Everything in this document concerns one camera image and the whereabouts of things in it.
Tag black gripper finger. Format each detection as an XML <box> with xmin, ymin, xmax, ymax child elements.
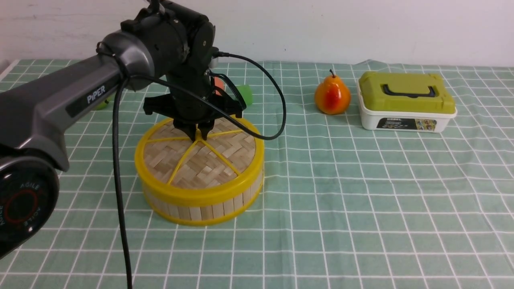
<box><xmin>183</xmin><ymin>123</ymin><xmax>198</xmax><ymax>141</ymax></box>

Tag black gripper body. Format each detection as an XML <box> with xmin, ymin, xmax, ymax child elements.
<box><xmin>143</xmin><ymin>66</ymin><xmax>246</xmax><ymax>126</ymax></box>

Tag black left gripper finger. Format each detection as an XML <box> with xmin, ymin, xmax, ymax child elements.
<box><xmin>200</xmin><ymin>122</ymin><xmax>215</xmax><ymax>140</ymax></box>

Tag yellow woven steamer lid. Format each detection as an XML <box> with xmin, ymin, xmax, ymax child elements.
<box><xmin>134</xmin><ymin>118</ymin><xmax>264</xmax><ymax>207</ymax></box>

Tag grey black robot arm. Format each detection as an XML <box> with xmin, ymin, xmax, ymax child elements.
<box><xmin>0</xmin><ymin>0</ymin><xmax>246</xmax><ymax>257</ymax></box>

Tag bamboo steamer basket yellow rim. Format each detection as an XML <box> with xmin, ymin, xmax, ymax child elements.
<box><xmin>141</xmin><ymin>166</ymin><xmax>265</xmax><ymax>226</ymax></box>

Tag orange block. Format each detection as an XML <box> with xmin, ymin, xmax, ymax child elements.
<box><xmin>213</xmin><ymin>77</ymin><xmax>225</xmax><ymax>96</ymax></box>

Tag green cube block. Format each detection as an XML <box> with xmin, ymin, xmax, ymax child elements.
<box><xmin>236</xmin><ymin>85</ymin><xmax>253</xmax><ymax>107</ymax></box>

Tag yellow green fruit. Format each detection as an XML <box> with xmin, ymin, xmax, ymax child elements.
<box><xmin>94</xmin><ymin>96</ymin><xmax>114</xmax><ymax>110</ymax></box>

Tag orange red pear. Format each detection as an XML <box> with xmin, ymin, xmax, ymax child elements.
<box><xmin>314</xmin><ymin>68</ymin><xmax>352</xmax><ymax>115</ymax></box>

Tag green checkered tablecloth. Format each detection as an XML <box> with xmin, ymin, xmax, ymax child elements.
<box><xmin>1</xmin><ymin>60</ymin><xmax>514</xmax><ymax>289</ymax></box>

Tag green lidded white box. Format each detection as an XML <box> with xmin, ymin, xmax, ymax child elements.
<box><xmin>357</xmin><ymin>71</ymin><xmax>457</xmax><ymax>133</ymax></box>

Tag black cable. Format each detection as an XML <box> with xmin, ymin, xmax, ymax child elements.
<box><xmin>96</xmin><ymin>42</ymin><xmax>287</xmax><ymax>289</ymax></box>

